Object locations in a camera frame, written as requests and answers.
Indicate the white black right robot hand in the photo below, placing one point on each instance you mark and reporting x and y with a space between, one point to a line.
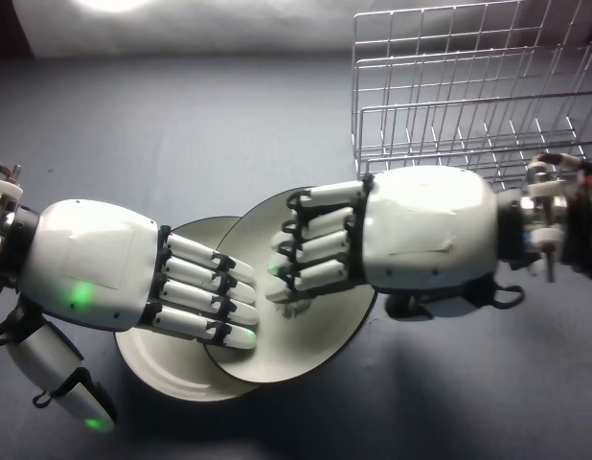
420 225

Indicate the white backdrop sheet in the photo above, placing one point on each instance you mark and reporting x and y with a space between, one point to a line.
205 29

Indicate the white plate with mountain print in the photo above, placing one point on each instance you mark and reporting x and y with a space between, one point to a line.
301 345

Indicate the grey table cloth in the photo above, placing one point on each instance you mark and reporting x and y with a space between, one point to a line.
468 383

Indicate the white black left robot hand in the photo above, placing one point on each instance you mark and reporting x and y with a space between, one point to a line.
95 259

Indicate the white plate with leaf print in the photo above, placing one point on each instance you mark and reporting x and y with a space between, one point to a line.
171 364

